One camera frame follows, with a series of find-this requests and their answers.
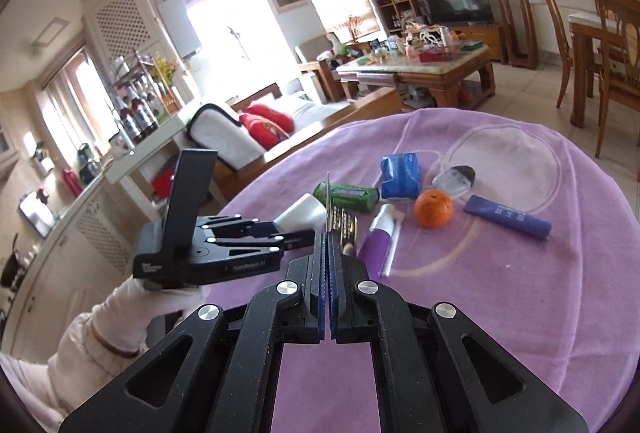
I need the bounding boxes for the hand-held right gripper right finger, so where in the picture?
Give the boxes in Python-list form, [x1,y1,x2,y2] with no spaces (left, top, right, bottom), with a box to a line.
[327,233,588,433]

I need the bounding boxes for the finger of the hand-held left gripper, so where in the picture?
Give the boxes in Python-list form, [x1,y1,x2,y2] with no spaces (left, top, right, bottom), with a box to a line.
[210,229,319,260]
[199,214,281,237]

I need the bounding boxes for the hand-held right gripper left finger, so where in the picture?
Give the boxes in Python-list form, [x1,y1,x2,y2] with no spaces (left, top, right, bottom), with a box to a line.
[59,230,328,433]

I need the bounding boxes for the white paper cup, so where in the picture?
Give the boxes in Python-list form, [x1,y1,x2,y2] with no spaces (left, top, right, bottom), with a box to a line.
[274,193,328,232]

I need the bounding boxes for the black snack packet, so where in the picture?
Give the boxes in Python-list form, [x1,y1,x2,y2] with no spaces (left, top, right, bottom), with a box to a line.
[325,173,360,258]

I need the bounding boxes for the person's left forearm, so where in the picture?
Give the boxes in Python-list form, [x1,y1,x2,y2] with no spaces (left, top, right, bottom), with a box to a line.
[0,310,143,421]

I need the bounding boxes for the person's left hand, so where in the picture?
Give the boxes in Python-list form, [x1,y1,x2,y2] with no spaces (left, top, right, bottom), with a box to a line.
[91,275,212,355]

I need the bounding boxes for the purple tube with white cap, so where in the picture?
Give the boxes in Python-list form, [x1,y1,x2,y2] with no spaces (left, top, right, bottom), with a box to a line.
[357,203,401,270]

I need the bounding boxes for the white plastic stick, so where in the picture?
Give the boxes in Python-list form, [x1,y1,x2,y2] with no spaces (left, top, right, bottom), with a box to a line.
[380,210,407,278]

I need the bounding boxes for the green gum packet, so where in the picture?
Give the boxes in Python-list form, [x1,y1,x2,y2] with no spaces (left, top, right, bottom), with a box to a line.
[314,182,382,214]

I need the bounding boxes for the wooden sofa with white cushions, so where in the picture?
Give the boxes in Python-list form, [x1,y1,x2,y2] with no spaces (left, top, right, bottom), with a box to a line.
[185,83,401,204]

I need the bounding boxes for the red cushion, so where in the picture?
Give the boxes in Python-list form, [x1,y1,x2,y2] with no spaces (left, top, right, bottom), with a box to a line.
[247,103,295,129]
[239,112,291,151]

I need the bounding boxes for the orange mandarin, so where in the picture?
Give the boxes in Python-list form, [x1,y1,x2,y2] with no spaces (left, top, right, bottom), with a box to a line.
[414,190,454,229]

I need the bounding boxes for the red thermos bottle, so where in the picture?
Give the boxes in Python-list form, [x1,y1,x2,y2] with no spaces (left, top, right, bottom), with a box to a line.
[62,168,84,199]

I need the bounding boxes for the blue bag roll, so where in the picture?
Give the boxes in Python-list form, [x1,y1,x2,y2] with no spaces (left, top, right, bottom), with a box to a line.
[380,152,422,200]

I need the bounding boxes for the silver toaster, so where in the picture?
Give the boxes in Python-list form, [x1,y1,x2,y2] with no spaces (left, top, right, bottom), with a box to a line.
[20,190,57,236]

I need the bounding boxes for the metal bottle rack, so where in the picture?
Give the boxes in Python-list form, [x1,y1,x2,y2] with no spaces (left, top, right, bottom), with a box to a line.
[107,53,186,149]

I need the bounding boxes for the clear bottle with black cap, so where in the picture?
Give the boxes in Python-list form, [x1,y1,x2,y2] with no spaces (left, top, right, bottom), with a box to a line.
[432,164,476,194]

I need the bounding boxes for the purple tablecloth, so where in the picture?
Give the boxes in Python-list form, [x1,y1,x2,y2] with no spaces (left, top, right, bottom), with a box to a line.
[205,109,640,433]

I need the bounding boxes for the yellow artificial flowers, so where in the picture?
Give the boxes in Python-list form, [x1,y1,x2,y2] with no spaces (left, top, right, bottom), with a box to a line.
[152,53,179,86]

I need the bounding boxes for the wooden armchair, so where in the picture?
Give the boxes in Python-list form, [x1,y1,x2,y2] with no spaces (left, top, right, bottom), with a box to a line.
[294,36,346,89]

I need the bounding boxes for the blue cream tube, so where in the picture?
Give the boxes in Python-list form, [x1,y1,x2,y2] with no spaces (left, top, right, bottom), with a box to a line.
[464,194,553,241]

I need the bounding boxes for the wooden coffee table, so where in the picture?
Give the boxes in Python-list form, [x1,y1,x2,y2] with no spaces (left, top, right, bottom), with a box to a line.
[336,42,497,114]

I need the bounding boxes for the white lattice cabinet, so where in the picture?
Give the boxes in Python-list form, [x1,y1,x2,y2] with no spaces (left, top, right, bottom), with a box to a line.
[82,0,156,64]

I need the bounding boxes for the wooden television cabinet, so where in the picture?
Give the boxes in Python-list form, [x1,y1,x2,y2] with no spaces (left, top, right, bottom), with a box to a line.
[450,23,508,61]

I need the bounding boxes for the tall wooden plant stand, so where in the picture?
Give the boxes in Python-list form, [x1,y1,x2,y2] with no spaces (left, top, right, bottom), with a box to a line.
[489,0,540,70]

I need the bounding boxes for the wooden dining chair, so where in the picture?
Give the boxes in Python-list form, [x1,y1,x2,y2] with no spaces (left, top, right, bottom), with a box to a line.
[593,0,640,159]
[536,0,573,109]

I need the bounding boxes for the wooden dining table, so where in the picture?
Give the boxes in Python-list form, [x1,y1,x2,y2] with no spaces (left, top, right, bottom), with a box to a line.
[567,10,640,129]

